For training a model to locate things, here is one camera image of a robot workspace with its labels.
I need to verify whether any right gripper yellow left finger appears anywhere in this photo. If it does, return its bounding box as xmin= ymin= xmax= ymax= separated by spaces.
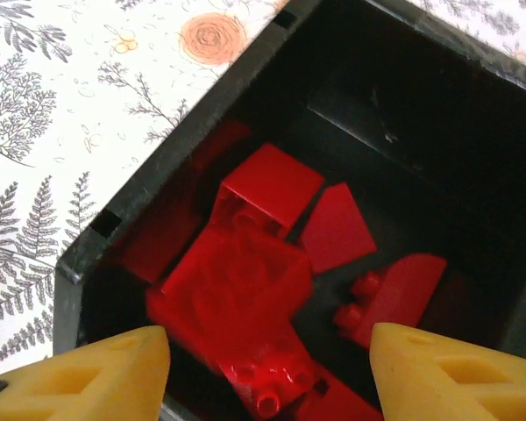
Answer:
xmin=0 ymin=325 xmax=173 ymax=421

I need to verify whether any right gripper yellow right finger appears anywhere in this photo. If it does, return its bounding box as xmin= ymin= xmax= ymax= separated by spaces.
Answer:
xmin=369 ymin=322 xmax=526 ymax=421

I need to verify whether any red lego brick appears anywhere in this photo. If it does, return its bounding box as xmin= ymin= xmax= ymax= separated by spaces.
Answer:
xmin=210 ymin=324 xmax=330 ymax=420
xmin=300 ymin=182 xmax=377 ymax=275
xmin=113 ymin=175 xmax=211 ymax=286
xmin=146 ymin=227 xmax=312 ymax=365
xmin=218 ymin=142 xmax=326 ymax=240
xmin=332 ymin=253 xmax=448 ymax=352
xmin=297 ymin=372 xmax=385 ymax=421

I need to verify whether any floral patterned tablecloth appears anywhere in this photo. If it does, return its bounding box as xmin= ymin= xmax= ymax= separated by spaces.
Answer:
xmin=0 ymin=0 xmax=526 ymax=382

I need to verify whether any black plastic bin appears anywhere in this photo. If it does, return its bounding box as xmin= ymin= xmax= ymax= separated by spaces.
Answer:
xmin=52 ymin=0 xmax=526 ymax=421

